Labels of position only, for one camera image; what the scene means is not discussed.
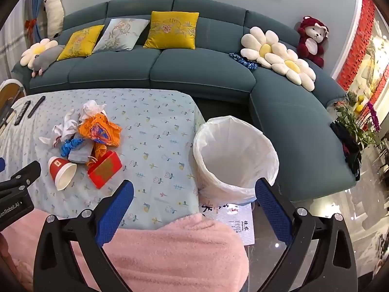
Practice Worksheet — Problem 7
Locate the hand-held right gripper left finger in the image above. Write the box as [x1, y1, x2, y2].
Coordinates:
[33, 179, 135, 292]

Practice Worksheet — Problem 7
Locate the white rimmed wooden chair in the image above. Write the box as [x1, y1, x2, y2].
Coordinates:
[0, 79, 25, 128]

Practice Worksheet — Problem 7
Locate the red monkey plush toy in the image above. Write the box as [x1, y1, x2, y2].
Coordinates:
[296, 16, 329, 69]

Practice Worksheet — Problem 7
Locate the red cardboard box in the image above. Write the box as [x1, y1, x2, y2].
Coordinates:
[87, 150, 123, 189]

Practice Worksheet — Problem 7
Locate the wide black remote control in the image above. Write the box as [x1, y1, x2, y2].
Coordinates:
[14, 100, 31, 126]

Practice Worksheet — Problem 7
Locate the grey plush toy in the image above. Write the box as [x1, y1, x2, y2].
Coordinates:
[30, 45, 66, 78]

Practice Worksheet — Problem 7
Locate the white sheer curtain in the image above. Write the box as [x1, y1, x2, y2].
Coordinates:
[0, 9, 34, 82]

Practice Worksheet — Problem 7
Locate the blue knitted cloth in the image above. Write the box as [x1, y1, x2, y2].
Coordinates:
[229, 52, 259, 71]

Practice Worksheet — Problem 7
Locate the white printed paper sheet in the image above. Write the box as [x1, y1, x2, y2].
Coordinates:
[199, 202, 255, 245]

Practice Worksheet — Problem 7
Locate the red lattice wall panel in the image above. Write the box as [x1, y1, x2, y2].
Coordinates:
[336, 0, 377, 91]

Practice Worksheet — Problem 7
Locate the teal sectional sofa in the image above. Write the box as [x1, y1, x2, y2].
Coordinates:
[12, 0, 357, 203]

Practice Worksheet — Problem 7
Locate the white lined trash bin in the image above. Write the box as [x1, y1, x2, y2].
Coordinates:
[192, 116, 279, 206]

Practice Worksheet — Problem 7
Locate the pink fleece blanket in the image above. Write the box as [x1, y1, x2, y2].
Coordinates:
[0, 208, 250, 292]

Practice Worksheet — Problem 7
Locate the light blue embroidered pillow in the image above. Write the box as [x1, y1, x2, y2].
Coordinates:
[92, 18, 150, 53]

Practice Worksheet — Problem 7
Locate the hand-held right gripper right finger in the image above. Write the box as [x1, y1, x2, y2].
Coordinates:
[255, 178, 358, 292]

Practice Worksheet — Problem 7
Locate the blue tangled string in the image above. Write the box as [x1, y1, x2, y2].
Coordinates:
[60, 137, 86, 159]

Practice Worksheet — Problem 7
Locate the orange plastic wrapper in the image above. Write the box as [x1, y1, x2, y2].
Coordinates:
[77, 112, 123, 159]

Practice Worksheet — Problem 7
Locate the yellow embroidered pillow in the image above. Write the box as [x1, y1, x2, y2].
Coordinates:
[57, 24, 105, 61]
[143, 11, 200, 50]

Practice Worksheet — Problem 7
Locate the potted flowering plant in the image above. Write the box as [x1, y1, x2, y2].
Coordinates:
[333, 93, 382, 153]

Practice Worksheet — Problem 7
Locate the dark clothes pile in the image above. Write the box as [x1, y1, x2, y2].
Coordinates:
[330, 121, 363, 181]

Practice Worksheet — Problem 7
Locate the red paper cup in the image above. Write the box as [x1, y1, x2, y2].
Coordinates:
[48, 156, 77, 191]

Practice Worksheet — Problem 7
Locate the long white plush toy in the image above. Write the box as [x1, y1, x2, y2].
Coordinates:
[43, 0, 65, 39]

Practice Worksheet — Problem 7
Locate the slim black remote control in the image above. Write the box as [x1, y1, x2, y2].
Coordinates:
[28, 96, 46, 118]

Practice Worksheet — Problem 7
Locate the grey cloth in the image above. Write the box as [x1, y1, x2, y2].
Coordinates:
[67, 141, 94, 163]

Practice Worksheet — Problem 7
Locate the floral light blue tablecloth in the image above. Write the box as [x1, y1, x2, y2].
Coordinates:
[0, 88, 205, 231]

